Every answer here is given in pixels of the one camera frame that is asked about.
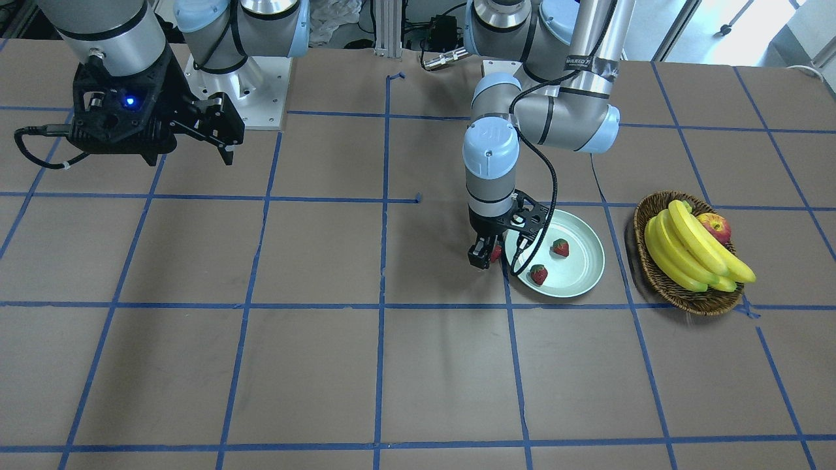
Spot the aluminium frame post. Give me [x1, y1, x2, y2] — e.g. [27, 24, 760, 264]
[372, 1, 404, 60]

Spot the black power adapter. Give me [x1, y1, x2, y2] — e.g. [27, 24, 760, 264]
[426, 14, 458, 53]

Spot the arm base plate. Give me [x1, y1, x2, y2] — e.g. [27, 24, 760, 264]
[481, 59, 532, 87]
[184, 56, 295, 131]

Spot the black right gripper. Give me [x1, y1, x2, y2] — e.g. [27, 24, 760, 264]
[68, 50, 245, 166]

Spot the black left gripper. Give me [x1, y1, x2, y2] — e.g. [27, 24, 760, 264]
[468, 190, 551, 270]

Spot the woven wicker basket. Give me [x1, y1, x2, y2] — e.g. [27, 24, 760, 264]
[624, 190, 745, 316]

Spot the yellow banana bunch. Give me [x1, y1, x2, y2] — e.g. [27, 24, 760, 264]
[644, 200, 756, 292]

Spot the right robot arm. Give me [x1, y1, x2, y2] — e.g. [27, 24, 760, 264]
[13, 1, 310, 170]

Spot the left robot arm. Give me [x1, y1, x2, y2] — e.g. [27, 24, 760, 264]
[462, 1, 635, 270]

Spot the red apple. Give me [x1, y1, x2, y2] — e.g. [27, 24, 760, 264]
[698, 212, 732, 245]

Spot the silver cable connector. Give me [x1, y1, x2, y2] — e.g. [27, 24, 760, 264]
[420, 47, 471, 72]

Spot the strawberry with green top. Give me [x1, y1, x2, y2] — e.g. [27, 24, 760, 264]
[528, 264, 549, 286]

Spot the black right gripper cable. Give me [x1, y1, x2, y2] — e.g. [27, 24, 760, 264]
[14, 124, 92, 172]

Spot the light green plate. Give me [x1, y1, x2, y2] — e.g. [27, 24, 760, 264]
[504, 210, 604, 298]

